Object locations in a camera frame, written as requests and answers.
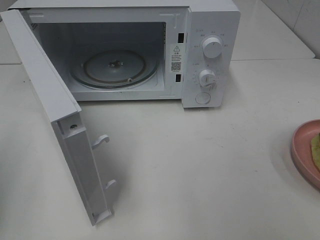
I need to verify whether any round door release button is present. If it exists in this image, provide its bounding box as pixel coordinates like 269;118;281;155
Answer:
195;92;211;105

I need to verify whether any white dial knob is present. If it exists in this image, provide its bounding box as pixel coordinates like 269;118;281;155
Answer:
198;69;217;88
202;35;223;59

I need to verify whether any white microwave door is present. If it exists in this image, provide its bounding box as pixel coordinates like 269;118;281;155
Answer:
0;9;117;226

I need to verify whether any pink round plate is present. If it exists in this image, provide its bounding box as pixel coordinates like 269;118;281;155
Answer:
290;119;320;191

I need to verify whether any white bread sandwich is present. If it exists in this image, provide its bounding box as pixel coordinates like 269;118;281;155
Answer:
311;133;320;170

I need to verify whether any white warning label sticker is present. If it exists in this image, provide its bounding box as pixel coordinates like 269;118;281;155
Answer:
169;43;185;74

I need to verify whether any glass microwave turntable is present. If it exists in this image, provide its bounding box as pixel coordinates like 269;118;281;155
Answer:
70;49;160;89

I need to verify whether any white microwave oven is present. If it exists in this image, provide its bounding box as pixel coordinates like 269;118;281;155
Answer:
1;0;241;116

